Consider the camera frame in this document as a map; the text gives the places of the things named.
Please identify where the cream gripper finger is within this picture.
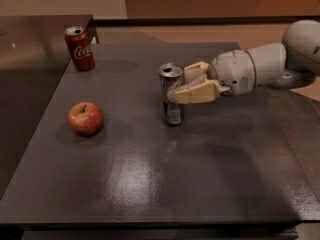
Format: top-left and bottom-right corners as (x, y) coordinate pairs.
(184, 61), (209, 84)
(167, 79), (230, 104)

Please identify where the silver blue redbull can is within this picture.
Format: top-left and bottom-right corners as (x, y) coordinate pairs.
(159, 62), (185, 125)

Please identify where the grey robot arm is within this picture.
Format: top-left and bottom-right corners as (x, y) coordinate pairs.
(167, 20), (320, 104)

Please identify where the red coca-cola can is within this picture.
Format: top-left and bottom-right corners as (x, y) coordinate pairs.
(64, 26), (95, 71)

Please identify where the red apple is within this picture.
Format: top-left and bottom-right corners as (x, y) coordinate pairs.
(67, 102), (104, 137)

